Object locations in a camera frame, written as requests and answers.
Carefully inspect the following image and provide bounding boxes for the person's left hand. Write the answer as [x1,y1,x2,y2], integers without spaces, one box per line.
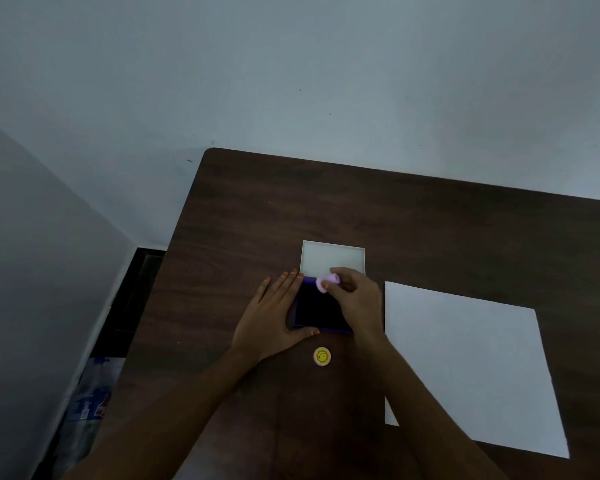
[228,268,321,364]

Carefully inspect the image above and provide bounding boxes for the person's right hand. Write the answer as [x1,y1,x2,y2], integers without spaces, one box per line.
[321,267,385,345]

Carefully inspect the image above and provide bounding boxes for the purple ink pad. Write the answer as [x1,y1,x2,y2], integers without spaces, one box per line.
[289,240,366,336]

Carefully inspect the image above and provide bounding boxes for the person's right forearm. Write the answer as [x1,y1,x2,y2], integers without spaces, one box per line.
[352,331,511,480]

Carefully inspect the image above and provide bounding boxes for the person's left forearm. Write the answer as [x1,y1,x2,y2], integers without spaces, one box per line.
[65,348,255,480]

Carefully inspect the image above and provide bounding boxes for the brown wooden table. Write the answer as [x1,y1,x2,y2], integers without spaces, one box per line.
[87,148,600,480]

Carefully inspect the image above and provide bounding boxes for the white paper sheet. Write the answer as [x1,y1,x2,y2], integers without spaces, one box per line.
[384,281,570,459]

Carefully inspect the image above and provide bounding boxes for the plastic bag with blue print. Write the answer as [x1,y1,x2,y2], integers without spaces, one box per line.
[50,357,126,480]

